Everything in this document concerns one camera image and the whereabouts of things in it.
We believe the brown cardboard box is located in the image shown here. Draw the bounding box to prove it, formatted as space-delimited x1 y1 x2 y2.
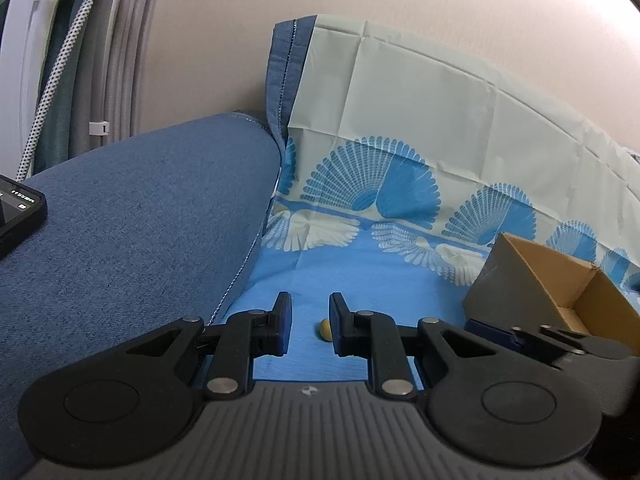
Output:
462 232 640 356

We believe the upright blue denim cover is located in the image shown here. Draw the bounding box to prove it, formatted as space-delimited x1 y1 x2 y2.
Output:
264 17 317 153

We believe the grey curtain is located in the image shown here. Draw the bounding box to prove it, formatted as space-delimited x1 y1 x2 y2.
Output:
65 0 168 153

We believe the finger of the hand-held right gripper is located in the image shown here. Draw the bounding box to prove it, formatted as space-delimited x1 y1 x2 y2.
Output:
465 319 586 361

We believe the speckled white cord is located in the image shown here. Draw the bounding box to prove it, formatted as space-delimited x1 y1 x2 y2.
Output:
15 0 96 181

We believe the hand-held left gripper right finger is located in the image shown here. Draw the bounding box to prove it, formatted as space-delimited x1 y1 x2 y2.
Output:
328 292 481 402

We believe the black smartphone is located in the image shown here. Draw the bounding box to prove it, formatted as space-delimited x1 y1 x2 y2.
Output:
0 174 48 261

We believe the white frame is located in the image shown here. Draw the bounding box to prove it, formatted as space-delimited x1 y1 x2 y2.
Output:
0 0 61 177

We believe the blue fan-patterned sheet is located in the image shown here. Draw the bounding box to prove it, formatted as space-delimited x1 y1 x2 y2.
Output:
210 14 640 396

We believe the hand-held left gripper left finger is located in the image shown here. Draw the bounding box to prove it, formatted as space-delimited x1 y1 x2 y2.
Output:
120 291 293 402

